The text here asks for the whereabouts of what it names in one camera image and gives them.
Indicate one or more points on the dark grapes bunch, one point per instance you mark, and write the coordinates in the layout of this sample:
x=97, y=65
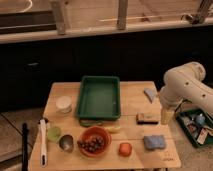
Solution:
x=92, y=144

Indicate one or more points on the yellow banana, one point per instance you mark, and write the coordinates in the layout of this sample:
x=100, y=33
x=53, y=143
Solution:
x=113, y=129

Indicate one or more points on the black and tan brush block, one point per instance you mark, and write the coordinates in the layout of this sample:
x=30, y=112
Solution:
x=146, y=119

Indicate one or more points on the light green cup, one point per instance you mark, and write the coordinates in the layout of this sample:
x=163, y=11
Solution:
x=53, y=134

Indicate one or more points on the blue sponge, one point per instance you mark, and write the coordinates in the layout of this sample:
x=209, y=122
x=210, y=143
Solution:
x=154, y=142

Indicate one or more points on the metal cup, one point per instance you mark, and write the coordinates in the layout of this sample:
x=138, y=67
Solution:
x=66, y=143

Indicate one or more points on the green cucumber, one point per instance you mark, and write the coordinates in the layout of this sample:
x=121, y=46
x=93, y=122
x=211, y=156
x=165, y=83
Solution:
x=88, y=123

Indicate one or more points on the white round container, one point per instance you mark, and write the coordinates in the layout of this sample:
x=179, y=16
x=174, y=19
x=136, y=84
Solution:
x=63, y=104

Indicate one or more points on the wooden folding table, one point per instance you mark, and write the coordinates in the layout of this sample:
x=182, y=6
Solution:
x=133, y=102

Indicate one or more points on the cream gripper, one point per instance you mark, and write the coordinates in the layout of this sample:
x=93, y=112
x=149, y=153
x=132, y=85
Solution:
x=166, y=115

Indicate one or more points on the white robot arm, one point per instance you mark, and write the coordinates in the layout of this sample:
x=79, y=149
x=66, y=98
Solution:
x=185, y=82

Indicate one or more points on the green bin with items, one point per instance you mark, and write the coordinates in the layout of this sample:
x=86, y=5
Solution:
x=192, y=129

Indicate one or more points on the black pole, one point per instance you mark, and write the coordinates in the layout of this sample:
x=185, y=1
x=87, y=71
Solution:
x=24, y=147

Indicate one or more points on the green plastic tray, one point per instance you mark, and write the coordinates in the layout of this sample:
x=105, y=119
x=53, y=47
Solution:
x=99, y=98

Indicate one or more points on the orange fruit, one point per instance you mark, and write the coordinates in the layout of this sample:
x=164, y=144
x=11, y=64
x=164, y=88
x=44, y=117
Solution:
x=125, y=149

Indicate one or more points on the red bowl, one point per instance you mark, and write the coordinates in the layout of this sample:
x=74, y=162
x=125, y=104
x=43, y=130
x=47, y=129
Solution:
x=96, y=131

